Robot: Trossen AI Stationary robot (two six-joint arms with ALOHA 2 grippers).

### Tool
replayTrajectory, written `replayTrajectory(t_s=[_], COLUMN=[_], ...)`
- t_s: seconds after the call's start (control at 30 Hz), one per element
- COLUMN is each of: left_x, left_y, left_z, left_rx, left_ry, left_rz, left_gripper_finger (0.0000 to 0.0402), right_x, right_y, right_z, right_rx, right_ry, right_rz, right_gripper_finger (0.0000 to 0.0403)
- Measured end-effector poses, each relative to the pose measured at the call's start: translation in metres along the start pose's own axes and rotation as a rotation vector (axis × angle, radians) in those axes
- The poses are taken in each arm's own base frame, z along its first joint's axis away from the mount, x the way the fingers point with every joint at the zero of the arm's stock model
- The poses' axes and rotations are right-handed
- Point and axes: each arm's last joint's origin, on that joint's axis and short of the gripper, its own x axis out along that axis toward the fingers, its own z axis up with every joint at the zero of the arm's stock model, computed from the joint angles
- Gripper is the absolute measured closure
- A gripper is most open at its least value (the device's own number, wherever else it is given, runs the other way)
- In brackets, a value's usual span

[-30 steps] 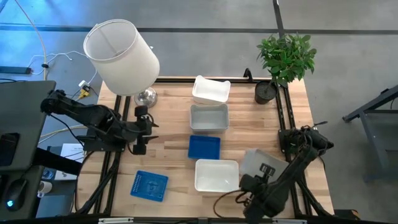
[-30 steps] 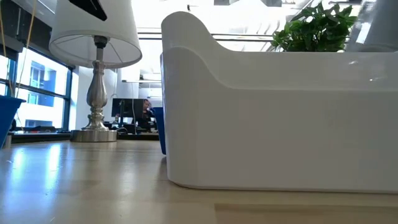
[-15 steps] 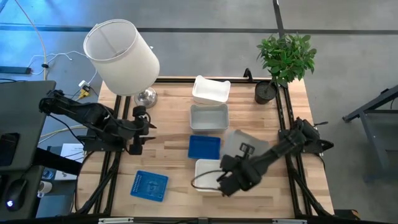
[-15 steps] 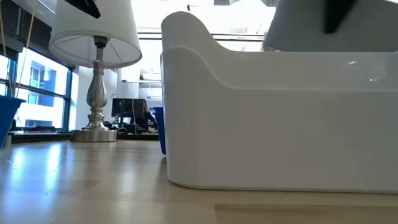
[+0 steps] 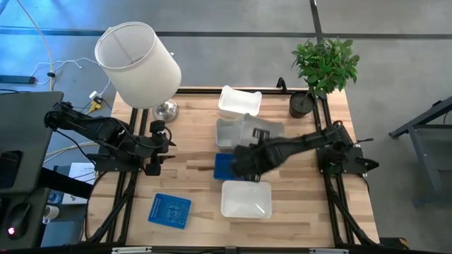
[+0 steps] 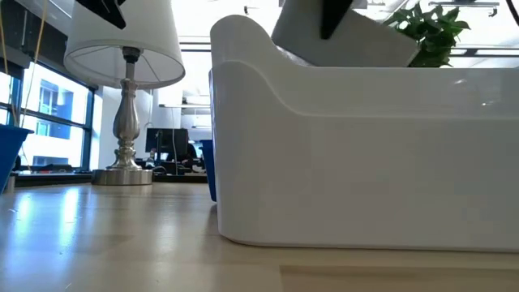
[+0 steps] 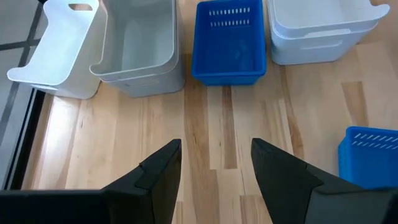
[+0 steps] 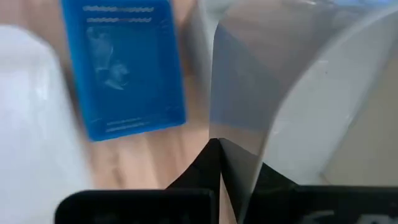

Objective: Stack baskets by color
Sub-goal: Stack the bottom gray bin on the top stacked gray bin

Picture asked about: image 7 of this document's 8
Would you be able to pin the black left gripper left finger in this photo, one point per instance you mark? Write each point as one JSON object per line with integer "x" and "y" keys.
{"x": 155, "y": 186}

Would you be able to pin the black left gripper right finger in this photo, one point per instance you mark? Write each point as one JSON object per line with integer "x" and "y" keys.
{"x": 280, "y": 186}

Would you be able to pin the blue slotted plastic basket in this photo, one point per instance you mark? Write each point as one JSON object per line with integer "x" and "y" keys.
{"x": 370, "y": 168}
{"x": 228, "y": 46}

